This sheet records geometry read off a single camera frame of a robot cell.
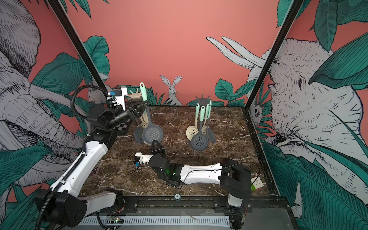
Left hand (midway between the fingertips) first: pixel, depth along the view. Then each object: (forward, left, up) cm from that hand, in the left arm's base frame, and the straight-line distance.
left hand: (149, 101), depth 61 cm
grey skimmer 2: (-5, +2, -18) cm, 19 cm away
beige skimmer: (+8, +11, -29) cm, 32 cm away
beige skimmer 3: (+5, -20, -30) cm, 37 cm away
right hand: (-6, 0, -19) cm, 20 cm away
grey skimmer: (+5, +14, -31) cm, 35 cm away
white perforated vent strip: (-40, -2, -44) cm, 59 cm away
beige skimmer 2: (+2, -27, -24) cm, 36 cm away
